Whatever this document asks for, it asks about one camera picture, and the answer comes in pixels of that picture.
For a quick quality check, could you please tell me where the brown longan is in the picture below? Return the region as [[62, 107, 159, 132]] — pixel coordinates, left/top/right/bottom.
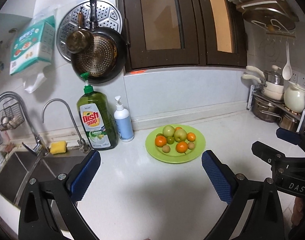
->
[[187, 142, 195, 150], [162, 145, 171, 153]]

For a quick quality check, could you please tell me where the yellow-green pear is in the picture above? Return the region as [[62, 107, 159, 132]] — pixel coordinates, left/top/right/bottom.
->
[[174, 128, 187, 142]]

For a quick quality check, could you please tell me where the green apple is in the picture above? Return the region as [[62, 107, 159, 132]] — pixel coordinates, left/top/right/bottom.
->
[[162, 125, 175, 138]]

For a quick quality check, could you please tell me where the large orange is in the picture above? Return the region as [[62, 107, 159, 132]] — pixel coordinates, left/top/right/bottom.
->
[[155, 135, 167, 147]]

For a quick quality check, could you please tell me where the white pot rack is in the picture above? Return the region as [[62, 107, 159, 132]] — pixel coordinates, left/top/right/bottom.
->
[[247, 85, 305, 133]]

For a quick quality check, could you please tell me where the steel pot lower shelf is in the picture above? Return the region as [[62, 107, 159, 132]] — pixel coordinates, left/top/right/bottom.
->
[[252, 96, 282, 122]]

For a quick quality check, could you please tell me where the white ceramic jug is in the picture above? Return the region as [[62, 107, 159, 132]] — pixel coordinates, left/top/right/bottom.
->
[[284, 81, 305, 113]]

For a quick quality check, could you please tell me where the steel sink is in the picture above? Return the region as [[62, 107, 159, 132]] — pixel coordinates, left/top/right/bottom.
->
[[0, 150, 86, 239]]

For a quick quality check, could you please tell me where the white ladle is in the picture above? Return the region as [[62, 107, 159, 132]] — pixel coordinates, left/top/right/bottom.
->
[[282, 41, 293, 81]]

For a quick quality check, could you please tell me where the large chrome faucet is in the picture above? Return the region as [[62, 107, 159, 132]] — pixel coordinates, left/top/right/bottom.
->
[[0, 91, 49, 156]]

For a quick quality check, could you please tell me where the yellow sponge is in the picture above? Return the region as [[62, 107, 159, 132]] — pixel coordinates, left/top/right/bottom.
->
[[50, 141, 67, 155]]

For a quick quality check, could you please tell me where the thin chrome faucet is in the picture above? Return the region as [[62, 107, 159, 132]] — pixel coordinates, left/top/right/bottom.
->
[[41, 98, 91, 153]]

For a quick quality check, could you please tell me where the green plate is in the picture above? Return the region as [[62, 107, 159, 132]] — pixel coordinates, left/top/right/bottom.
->
[[145, 124, 206, 164]]

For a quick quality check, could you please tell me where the green dish soap bottle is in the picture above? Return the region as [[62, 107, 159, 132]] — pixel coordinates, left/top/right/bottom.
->
[[76, 72, 118, 150]]

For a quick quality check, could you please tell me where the white blue pump bottle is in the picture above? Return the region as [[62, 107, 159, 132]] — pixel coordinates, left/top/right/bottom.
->
[[114, 96, 134, 142]]

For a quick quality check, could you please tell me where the paper towel pack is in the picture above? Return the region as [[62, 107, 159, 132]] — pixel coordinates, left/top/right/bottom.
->
[[9, 15, 55, 94]]

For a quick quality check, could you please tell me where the brass colander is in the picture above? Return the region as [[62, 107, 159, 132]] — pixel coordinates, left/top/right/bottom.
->
[[71, 36, 117, 77]]

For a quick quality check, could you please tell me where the black frying pan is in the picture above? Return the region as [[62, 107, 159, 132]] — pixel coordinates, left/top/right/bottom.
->
[[71, 0, 127, 83]]

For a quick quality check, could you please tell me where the small brass pot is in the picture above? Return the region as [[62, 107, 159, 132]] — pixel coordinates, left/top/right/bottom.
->
[[66, 11, 94, 54]]

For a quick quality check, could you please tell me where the round steel steamer plate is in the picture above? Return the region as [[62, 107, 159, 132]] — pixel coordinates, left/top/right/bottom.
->
[[56, 0, 123, 62]]

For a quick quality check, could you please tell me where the white handled saucepan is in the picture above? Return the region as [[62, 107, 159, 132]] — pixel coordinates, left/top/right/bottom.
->
[[242, 64, 284, 101]]

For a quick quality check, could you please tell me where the wire sink caddy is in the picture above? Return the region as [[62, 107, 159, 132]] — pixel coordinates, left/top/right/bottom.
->
[[0, 99, 25, 131]]

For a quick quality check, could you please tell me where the wall lid rack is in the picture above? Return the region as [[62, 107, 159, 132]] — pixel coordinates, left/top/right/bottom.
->
[[236, 0, 299, 41]]

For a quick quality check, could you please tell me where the dark wooden window frame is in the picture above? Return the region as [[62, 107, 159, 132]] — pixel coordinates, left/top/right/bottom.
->
[[116, 0, 247, 73]]

